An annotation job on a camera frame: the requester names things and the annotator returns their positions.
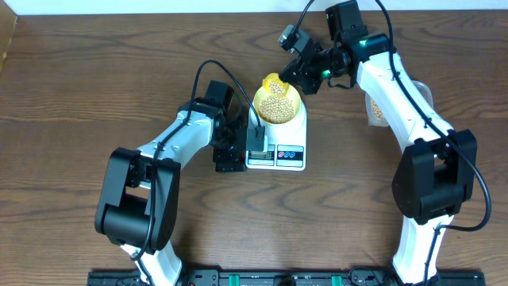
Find yellow measuring scoop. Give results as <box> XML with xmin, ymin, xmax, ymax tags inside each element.
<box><xmin>263</xmin><ymin>73</ymin><xmax>289</xmax><ymax>98</ymax></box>

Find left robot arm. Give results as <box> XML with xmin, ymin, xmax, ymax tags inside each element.
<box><xmin>94</xmin><ymin>99</ymin><xmax>247</xmax><ymax>285</ymax></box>

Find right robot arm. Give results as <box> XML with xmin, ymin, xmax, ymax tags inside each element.
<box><xmin>279</xmin><ymin>1</ymin><xmax>479</xmax><ymax>285</ymax></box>

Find yellow bowl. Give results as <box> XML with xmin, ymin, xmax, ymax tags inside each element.
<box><xmin>254</xmin><ymin>85</ymin><xmax>302</xmax><ymax>123</ymax></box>

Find soybeans in yellow bowl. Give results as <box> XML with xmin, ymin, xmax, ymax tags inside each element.
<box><xmin>259</xmin><ymin>96</ymin><xmax>294</xmax><ymax>124</ymax></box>

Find white digital kitchen scale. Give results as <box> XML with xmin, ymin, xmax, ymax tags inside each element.
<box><xmin>245</xmin><ymin>98</ymin><xmax>307</xmax><ymax>171</ymax></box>

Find soybeans pile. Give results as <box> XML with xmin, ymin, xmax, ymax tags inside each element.
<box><xmin>370</xmin><ymin>99</ymin><xmax>386</xmax><ymax>120</ymax></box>

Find clear plastic container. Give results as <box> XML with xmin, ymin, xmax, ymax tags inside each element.
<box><xmin>365</xmin><ymin>80</ymin><xmax>434</xmax><ymax>127</ymax></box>

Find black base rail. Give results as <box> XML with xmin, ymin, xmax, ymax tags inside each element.
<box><xmin>85</xmin><ymin>267</ymin><xmax>487</xmax><ymax>286</ymax></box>

